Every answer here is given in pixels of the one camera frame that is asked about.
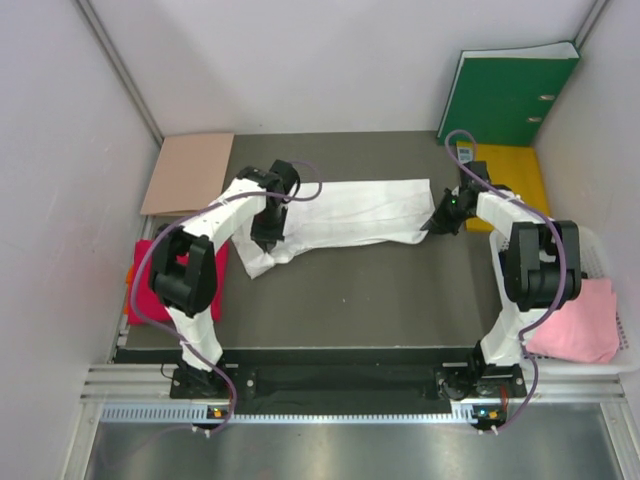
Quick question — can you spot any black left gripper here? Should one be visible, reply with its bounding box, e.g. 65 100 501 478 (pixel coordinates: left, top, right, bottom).
249 204 287 254

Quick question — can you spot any white t shirt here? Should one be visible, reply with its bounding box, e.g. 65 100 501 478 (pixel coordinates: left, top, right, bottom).
232 178 435 279

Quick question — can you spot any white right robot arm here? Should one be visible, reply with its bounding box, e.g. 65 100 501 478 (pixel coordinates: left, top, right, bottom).
421 161 582 396

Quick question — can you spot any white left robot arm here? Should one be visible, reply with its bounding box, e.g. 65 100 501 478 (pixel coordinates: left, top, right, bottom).
149 160 300 397

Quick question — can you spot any yellow plastic folder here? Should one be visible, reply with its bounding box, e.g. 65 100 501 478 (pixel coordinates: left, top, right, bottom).
456 141 551 216

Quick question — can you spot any tan cardboard folder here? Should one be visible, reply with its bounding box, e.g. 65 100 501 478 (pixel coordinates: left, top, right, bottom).
140 133 234 216

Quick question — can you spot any folded red t shirt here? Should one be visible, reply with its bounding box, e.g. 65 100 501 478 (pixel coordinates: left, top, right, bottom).
124 240 230 325

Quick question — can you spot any white plastic laundry basket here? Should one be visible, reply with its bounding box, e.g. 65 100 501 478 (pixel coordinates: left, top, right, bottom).
489 226 639 376

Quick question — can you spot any pink t shirt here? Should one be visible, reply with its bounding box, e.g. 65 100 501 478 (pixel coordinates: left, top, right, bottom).
526 277 619 364

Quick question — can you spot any green ring binder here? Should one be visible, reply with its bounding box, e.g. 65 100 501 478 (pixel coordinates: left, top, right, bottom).
437 41 581 147

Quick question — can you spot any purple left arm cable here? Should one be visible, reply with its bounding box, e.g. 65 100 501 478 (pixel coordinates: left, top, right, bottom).
128 160 324 436

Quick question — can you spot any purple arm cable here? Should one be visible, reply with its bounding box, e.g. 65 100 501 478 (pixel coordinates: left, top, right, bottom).
444 129 569 434
128 160 324 436

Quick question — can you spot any grey slotted cable duct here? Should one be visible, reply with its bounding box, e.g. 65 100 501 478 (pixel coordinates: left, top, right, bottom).
99 402 511 425

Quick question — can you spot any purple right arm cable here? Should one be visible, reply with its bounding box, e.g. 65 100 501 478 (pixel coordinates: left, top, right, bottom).
444 129 569 434

